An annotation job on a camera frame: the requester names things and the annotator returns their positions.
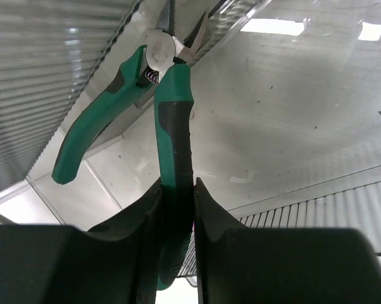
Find clear plastic drawer organizer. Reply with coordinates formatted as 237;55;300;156
0;1;381;262

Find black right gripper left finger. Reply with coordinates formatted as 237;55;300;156
0;182;163;303

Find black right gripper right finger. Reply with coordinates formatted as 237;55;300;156
194;179;381;303

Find large green cutting pliers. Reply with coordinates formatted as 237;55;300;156
52;1;208;290

